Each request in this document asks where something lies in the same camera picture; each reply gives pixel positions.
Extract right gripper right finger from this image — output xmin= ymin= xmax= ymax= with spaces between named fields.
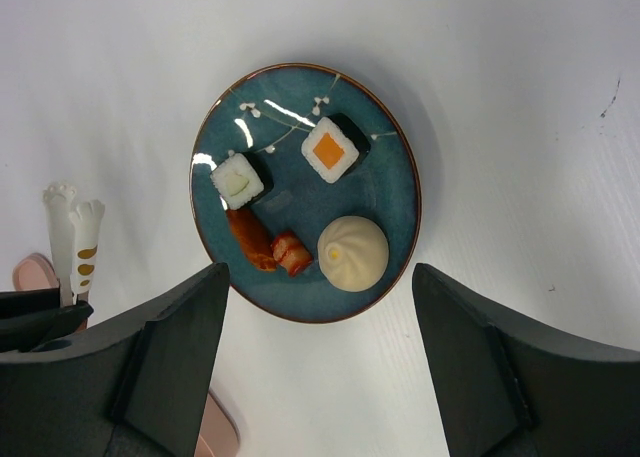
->
xmin=412 ymin=264 xmax=639 ymax=456

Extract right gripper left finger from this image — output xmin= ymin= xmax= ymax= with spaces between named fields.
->
xmin=1 ymin=263 xmax=230 ymax=456

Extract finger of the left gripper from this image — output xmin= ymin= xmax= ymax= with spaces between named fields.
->
xmin=1 ymin=288 xmax=94 ymax=352

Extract white cat paw tongs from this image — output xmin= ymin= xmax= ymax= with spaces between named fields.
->
xmin=42 ymin=181 xmax=105 ymax=307

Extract long brown sausage piece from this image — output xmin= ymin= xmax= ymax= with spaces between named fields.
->
xmin=225 ymin=207 xmax=277 ymax=272

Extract orange salmon sushi roll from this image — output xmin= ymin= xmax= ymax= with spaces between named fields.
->
xmin=301 ymin=113 xmax=371 ymax=184

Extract pink divided lunch box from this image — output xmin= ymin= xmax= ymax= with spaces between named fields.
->
xmin=194 ymin=391 xmax=240 ymax=457

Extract short red sausage piece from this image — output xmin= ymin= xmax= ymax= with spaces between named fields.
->
xmin=271 ymin=231 xmax=313 ymax=277

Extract beige steamed bun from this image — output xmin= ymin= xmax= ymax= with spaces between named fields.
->
xmin=317 ymin=215 xmax=390 ymax=293

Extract cucumber sushi roll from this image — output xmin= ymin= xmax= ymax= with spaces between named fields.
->
xmin=210 ymin=152 xmax=273 ymax=210

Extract blue ceramic plate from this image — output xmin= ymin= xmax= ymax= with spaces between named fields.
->
xmin=190 ymin=63 xmax=421 ymax=324

